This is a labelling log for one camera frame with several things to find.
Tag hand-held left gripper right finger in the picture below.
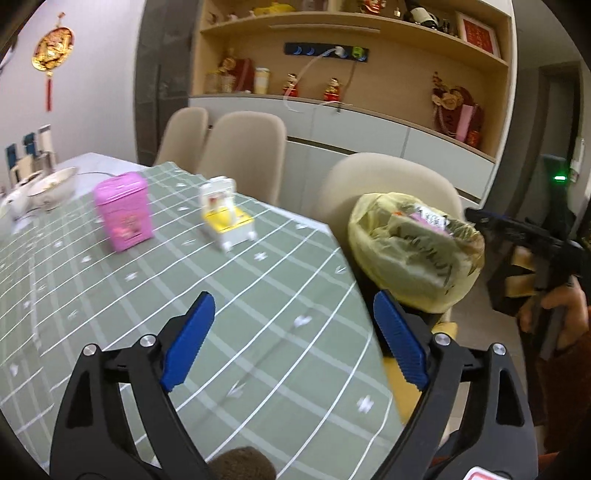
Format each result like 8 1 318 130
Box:
373 290 541 480

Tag white cup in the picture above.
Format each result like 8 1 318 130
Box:
9 161 33 185

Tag glass jars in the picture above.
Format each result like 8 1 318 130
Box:
204 70 234 94

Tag red knot wall ornament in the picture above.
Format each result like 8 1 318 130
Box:
31 13 76 112

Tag red framed picture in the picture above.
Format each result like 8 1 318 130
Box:
456 11 501 57

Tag person's left forearm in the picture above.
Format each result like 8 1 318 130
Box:
210 447 278 480

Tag black cable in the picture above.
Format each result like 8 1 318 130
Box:
336 59 358 112

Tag yellow plastic bin bag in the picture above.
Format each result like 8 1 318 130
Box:
347 191 485 311

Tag white charger cable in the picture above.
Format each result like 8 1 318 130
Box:
283 46 345 108

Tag white bowl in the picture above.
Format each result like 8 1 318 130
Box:
0 178 42 220

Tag black power strip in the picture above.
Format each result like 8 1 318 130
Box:
284 42 370 63

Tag wine bottle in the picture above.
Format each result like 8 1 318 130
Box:
403 6 455 29

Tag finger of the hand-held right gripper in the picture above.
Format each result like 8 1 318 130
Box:
464 208 585 278
487 244 550 317

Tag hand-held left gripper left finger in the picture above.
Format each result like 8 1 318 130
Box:
50 292 216 480

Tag pink snack wrapper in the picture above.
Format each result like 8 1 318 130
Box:
413 210 448 229

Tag beige chair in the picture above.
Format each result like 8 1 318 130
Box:
152 107 211 178
318 152 465 324
198 111 288 206

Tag large patterned bowl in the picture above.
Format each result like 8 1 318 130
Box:
25 167 79 210

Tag red gift bag with flower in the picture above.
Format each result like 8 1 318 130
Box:
219 48 254 93

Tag yellow seat cushion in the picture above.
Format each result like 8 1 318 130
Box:
383 320 458 425

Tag white and yellow toy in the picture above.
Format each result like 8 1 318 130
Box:
198 176 257 252

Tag pink flower gift bag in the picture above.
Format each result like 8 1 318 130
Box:
431 71 485 139

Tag dark tall cabinet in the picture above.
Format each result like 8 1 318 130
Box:
134 0 204 167

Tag person's right forearm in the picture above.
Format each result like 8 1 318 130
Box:
531 332 591 467

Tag wooden shelf unit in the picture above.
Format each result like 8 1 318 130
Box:
187 0 515 208

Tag black bin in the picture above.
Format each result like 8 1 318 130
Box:
402 302 451 328

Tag person's right hand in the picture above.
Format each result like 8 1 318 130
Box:
517 278 591 348

